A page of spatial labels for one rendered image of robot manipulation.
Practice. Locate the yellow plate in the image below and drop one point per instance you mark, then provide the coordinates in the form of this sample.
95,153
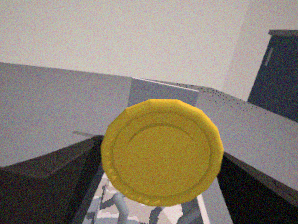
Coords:
161,152

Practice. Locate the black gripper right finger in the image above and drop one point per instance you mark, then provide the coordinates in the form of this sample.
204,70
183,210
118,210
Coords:
253,197

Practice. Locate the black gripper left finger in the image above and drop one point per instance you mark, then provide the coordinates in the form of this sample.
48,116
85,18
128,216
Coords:
49,189

